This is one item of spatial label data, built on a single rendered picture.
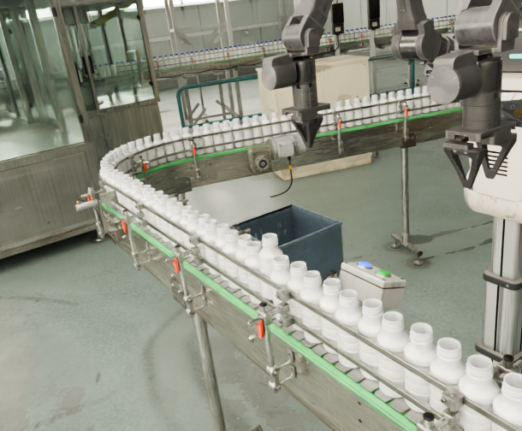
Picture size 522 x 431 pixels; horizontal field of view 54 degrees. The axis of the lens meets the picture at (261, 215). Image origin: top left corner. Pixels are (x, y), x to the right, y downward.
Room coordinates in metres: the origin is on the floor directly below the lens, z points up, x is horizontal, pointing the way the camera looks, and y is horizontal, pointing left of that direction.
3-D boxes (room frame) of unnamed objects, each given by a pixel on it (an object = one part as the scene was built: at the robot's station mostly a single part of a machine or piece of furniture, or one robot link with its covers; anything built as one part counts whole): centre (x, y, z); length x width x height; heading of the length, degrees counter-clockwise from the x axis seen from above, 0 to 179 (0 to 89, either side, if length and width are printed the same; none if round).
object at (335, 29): (7.46, -1.38, 1.55); 0.17 x 0.15 x 0.42; 103
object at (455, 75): (0.79, -0.34, 1.60); 0.12 x 0.09 x 0.12; 122
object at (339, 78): (5.77, -0.75, 0.59); 1.10 x 0.62 x 1.18; 103
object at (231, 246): (1.28, 0.09, 1.08); 0.06 x 0.06 x 0.17
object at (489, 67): (0.81, -0.37, 1.57); 0.07 x 0.06 x 0.07; 122
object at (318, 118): (1.19, -0.13, 1.44); 0.07 x 0.07 x 0.09; 32
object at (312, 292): (0.98, -0.09, 1.08); 0.06 x 0.06 x 0.17
